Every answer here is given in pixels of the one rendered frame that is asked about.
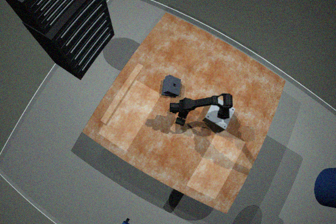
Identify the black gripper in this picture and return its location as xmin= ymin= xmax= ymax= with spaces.
xmin=175 ymin=113 xmax=189 ymax=125

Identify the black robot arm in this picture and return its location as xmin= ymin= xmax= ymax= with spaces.
xmin=170 ymin=93 xmax=233 ymax=120

